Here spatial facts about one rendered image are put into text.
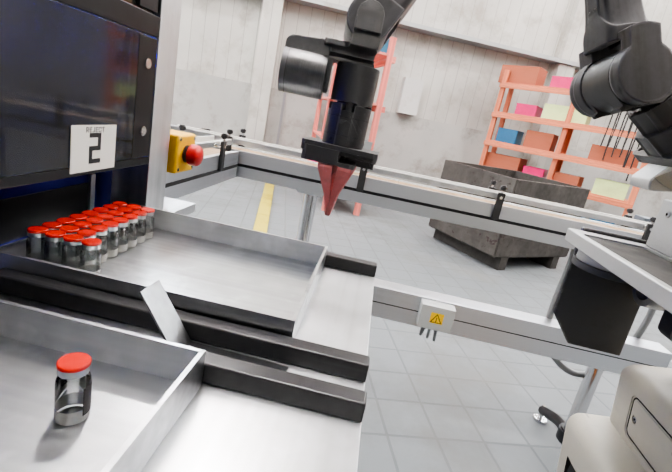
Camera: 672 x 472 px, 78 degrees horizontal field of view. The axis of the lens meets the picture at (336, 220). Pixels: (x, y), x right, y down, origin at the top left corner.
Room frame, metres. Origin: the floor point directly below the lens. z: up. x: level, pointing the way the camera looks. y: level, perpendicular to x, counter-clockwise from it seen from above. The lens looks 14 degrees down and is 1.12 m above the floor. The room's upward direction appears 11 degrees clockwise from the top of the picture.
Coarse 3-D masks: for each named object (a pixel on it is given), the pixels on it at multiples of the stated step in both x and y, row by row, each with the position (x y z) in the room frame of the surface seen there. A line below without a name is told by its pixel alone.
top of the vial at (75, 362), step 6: (66, 354) 0.25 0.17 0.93; (72, 354) 0.25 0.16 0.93; (78, 354) 0.25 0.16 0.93; (84, 354) 0.25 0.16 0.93; (60, 360) 0.24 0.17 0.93; (66, 360) 0.24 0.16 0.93; (72, 360) 0.24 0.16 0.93; (78, 360) 0.25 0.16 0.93; (84, 360) 0.25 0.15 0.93; (90, 360) 0.25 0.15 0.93; (60, 366) 0.24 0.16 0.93; (66, 366) 0.24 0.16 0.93; (72, 366) 0.24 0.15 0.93; (78, 366) 0.24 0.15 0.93; (84, 366) 0.24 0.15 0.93; (66, 372) 0.23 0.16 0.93; (72, 372) 0.24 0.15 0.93
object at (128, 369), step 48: (0, 336) 0.31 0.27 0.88; (48, 336) 0.31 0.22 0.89; (96, 336) 0.31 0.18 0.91; (144, 336) 0.31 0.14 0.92; (0, 384) 0.26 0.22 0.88; (48, 384) 0.27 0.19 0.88; (96, 384) 0.28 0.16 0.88; (144, 384) 0.29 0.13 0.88; (192, 384) 0.28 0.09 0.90; (0, 432) 0.22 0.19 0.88; (48, 432) 0.23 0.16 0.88; (96, 432) 0.23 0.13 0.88; (144, 432) 0.21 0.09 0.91
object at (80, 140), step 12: (72, 132) 0.49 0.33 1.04; (84, 132) 0.51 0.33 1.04; (96, 132) 0.53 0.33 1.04; (108, 132) 0.56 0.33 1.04; (72, 144) 0.49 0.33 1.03; (84, 144) 0.51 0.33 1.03; (96, 144) 0.54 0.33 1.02; (108, 144) 0.56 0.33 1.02; (72, 156) 0.49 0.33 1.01; (84, 156) 0.51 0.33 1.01; (96, 156) 0.54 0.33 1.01; (108, 156) 0.56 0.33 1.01; (72, 168) 0.49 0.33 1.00; (84, 168) 0.52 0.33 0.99; (96, 168) 0.54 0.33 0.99
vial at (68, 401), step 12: (60, 372) 0.23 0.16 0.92; (84, 372) 0.24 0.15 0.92; (60, 384) 0.23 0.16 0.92; (72, 384) 0.24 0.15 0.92; (84, 384) 0.24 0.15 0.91; (60, 396) 0.23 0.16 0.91; (72, 396) 0.24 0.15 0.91; (60, 408) 0.23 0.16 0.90; (72, 408) 0.24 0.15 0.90; (60, 420) 0.23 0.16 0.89; (72, 420) 0.24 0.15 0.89
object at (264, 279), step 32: (160, 224) 0.65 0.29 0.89; (192, 224) 0.65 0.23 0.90; (224, 224) 0.65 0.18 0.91; (0, 256) 0.40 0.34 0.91; (128, 256) 0.53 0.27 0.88; (160, 256) 0.55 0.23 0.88; (192, 256) 0.57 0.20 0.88; (224, 256) 0.59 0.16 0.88; (256, 256) 0.62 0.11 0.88; (288, 256) 0.64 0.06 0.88; (320, 256) 0.64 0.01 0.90; (96, 288) 0.39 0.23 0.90; (128, 288) 0.39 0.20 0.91; (192, 288) 0.47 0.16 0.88; (224, 288) 0.49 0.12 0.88; (256, 288) 0.51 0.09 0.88; (288, 288) 0.53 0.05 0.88; (224, 320) 0.39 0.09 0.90; (256, 320) 0.38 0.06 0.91; (288, 320) 0.38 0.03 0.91
